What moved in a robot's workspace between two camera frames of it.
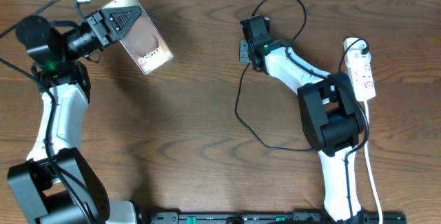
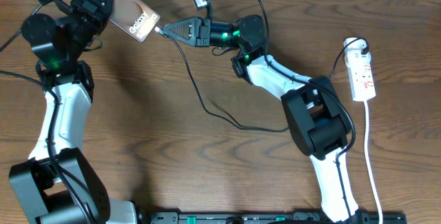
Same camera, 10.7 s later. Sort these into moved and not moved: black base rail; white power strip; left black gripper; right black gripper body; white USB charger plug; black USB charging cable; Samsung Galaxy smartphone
Moved: black USB charging cable; right black gripper body; left black gripper; Samsung Galaxy smartphone
Not moved: white power strip; white USB charger plug; black base rail
